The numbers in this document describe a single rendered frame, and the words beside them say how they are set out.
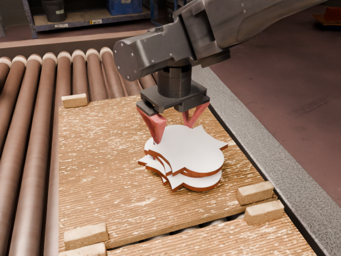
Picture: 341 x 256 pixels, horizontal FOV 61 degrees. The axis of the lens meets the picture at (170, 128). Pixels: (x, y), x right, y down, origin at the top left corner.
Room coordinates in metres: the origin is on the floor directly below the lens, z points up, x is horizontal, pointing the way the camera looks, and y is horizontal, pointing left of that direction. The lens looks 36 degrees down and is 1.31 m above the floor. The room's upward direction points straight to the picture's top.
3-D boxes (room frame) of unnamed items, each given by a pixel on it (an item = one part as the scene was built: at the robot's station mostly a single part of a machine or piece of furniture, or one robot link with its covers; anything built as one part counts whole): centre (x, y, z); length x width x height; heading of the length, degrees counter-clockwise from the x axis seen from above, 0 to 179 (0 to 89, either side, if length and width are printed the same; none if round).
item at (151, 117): (0.43, 0.01, 1.02); 0.07 x 0.07 x 0.09; 37
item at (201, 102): (0.46, -0.02, 1.02); 0.07 x 0.07 x 0.09; 37
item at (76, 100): (0.61, 0.23, 0.95); 0.06 x 0.02 x 0.03; 107
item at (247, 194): (0.32, -0.14, 0.95); 0.06 x 0.02 x 0.03; 107
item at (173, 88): (0.44, -0.01, 1.09); 0.10 x 0.07 x 0.07; 127
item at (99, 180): (0.47, 0.05, 0.93); 0.41 x 0.35 x 0.02; 17
